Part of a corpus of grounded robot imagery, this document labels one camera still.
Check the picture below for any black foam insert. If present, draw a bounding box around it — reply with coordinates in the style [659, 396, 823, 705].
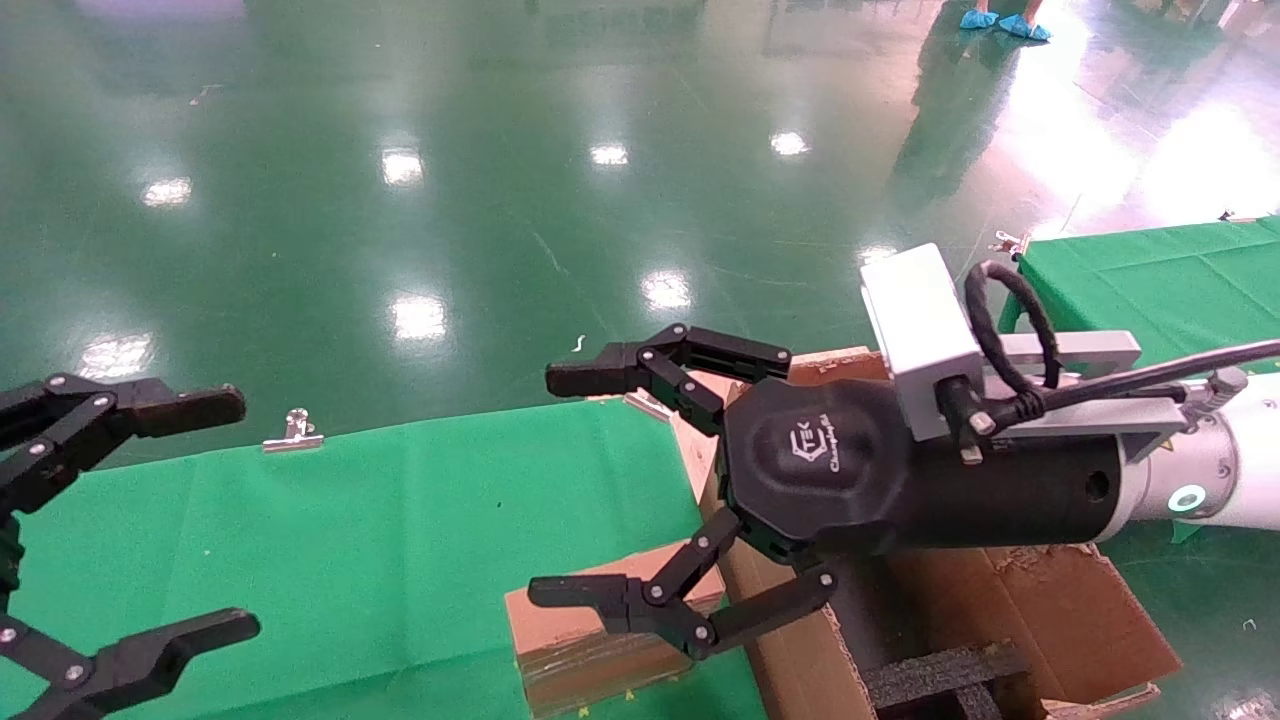
[862, 640, 1031, 720]

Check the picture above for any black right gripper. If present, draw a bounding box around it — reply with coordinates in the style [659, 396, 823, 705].
[527, 323, 1123, 661]

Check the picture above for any green tablecloth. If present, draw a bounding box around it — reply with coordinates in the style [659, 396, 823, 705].
[0, 398, 771, 720]
[997, 215, 1280, 546]

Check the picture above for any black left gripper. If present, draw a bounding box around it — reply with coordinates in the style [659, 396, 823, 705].
[0, 373, 262, 720]

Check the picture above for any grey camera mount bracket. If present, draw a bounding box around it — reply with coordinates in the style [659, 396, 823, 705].
[985, 330, 1233, 463]

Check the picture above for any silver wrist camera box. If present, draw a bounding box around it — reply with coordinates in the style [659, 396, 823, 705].
[860, 243, 986, 443]

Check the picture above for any large open cardboard carton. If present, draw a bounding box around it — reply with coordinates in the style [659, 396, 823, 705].
[670, 347, 1184, 720]

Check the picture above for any small brown cardboard box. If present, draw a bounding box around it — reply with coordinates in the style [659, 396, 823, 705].
[503, 540, 726, 718]

